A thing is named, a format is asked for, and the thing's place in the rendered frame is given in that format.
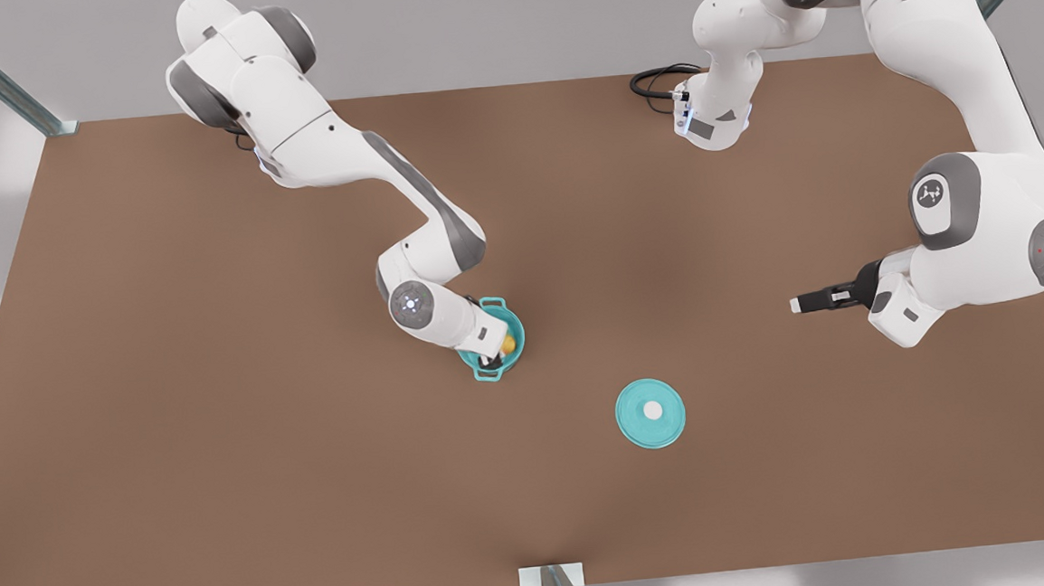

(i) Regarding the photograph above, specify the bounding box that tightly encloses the teal pot lid white knob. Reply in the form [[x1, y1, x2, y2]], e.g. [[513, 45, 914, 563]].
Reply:
[[612, 375, 689, 453]]

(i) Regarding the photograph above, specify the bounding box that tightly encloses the black cable loop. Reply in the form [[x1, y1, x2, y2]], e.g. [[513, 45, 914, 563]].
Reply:
[[628, 61, 707, 120], [223, 119, 259, 155]]

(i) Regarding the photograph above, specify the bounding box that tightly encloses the teal pot with handles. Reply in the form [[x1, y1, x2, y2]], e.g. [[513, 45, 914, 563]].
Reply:
[[452, 294, 529, 385]]

